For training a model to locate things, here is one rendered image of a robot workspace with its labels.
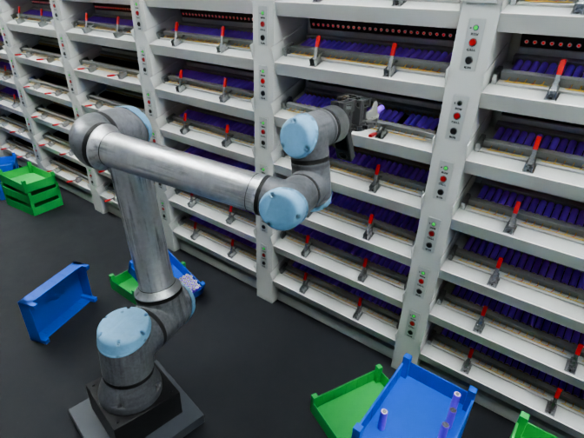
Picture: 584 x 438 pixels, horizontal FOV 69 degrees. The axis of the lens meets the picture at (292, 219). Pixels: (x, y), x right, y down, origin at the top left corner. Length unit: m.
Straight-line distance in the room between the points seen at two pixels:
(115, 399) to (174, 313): 0.29
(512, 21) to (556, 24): 0.09
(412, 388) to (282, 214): 0.69
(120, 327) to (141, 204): 0.36
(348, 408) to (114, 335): 0.83
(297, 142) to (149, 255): 0.62
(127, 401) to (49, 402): 0.45
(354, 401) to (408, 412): 0.43
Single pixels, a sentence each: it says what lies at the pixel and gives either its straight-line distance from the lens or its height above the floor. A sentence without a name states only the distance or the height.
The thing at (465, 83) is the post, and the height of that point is 1.09.
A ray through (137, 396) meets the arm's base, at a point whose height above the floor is 0.22.
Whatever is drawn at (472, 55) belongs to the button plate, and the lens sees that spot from 1.25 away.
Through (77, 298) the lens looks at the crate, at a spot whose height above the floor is 0.02.
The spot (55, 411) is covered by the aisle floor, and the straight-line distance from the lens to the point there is 1.79.
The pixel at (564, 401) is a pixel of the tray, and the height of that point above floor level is 0.16.
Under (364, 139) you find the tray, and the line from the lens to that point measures 1.41.
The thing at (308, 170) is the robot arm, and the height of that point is 0.94.
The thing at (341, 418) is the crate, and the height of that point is 0.00.
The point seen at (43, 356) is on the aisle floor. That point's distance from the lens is 2.00.
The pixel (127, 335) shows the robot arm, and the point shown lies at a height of 0.43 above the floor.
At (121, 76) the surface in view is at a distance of 2.32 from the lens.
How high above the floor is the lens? 1.29
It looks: 28 degrees down
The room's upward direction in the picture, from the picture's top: 2 degrees clockwise
